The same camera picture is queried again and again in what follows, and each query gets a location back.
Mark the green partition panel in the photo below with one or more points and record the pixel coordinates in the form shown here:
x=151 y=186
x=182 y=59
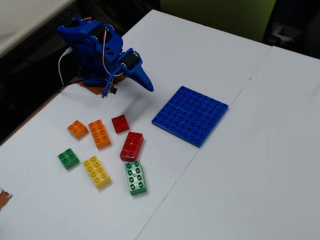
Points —
x=217 y=15

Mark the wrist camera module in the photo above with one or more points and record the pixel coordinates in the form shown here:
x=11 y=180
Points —
x=110 y=88

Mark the red 2x2 toy block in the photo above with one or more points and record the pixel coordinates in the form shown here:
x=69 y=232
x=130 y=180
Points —
x=120 y=124

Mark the green 2x4 toy block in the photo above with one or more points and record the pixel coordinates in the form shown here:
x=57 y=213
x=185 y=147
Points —
x=136 y=178

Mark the blue 8x8 toy plate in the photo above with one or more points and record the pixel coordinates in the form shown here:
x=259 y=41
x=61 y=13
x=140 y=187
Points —
x=191 y=116

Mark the white desk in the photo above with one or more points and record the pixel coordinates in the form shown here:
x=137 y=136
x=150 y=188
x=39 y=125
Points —
x=22 y=17

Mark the green 2x2 toy block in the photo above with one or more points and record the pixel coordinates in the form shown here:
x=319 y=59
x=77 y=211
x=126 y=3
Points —
x=68 y=159

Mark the yellow 2x4 toy block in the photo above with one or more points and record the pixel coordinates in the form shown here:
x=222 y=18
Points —
x=97 y=173

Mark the orange 2x4 toy block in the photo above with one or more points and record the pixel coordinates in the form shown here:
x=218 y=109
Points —
x=99 y=135

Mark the red 2x4 toy block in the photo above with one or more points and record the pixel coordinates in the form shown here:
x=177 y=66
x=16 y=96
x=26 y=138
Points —
x=131 y=147

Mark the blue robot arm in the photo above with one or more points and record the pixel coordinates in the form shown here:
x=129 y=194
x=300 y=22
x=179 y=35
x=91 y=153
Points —
x=85 y=50

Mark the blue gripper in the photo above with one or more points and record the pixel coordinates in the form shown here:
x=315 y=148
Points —
x=138 y=71

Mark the orange 2x2 toy block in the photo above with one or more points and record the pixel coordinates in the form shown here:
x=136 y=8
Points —
x=78 y=130

